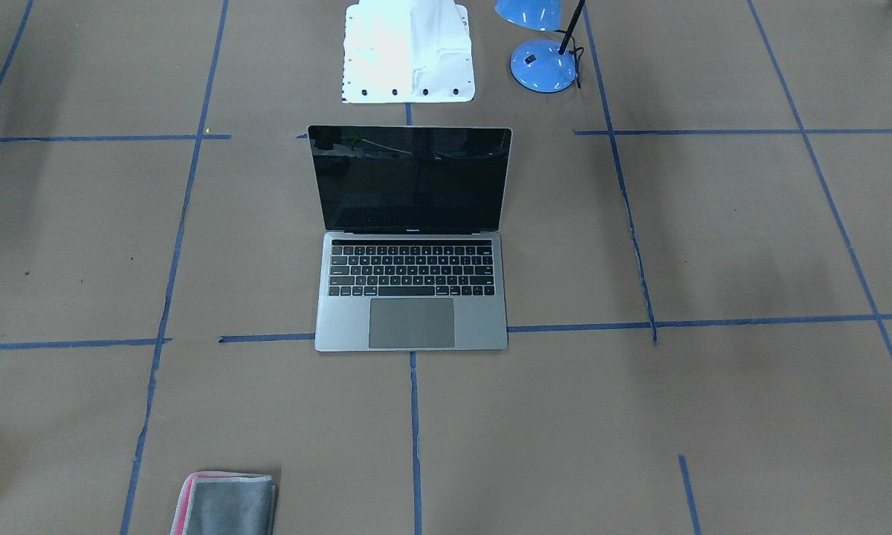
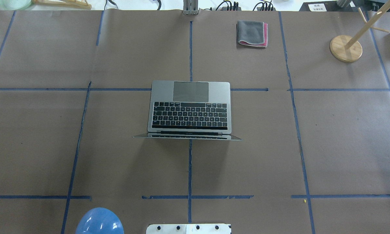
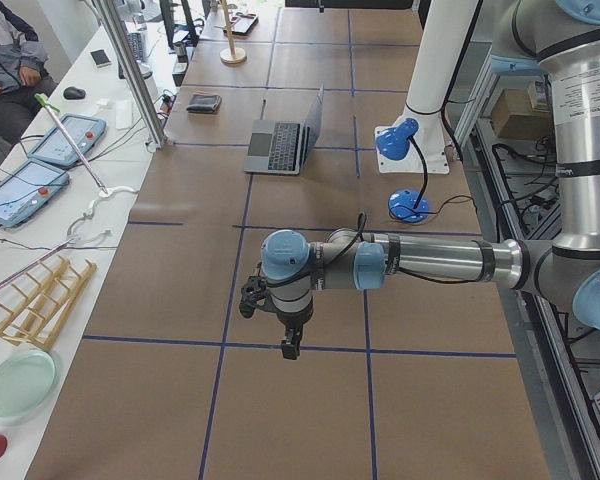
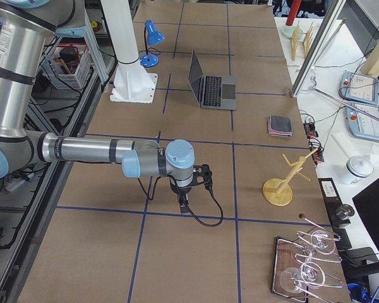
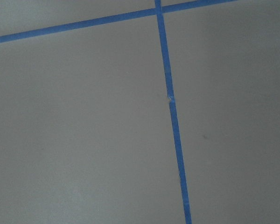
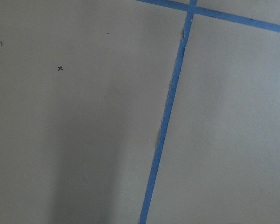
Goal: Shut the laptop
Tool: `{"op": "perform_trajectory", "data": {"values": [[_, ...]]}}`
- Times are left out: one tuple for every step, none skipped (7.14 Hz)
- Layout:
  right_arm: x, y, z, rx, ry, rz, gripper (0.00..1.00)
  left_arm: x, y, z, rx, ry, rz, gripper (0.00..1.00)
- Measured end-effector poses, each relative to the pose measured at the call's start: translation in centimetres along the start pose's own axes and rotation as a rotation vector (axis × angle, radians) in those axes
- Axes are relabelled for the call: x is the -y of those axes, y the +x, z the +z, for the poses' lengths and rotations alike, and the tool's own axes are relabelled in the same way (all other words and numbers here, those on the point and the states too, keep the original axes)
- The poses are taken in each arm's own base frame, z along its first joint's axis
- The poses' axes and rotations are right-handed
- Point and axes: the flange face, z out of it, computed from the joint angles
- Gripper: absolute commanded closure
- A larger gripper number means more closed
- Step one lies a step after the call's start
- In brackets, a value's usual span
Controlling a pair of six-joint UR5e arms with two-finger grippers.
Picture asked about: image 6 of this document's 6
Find crossing blue tape strip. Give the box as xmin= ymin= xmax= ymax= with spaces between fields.
xmin=141 ymin=0 xmax=280 ymax=33

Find long blue tape strip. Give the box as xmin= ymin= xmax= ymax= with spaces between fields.
xmin=139 ymin=0 xmax=197 ymax=224

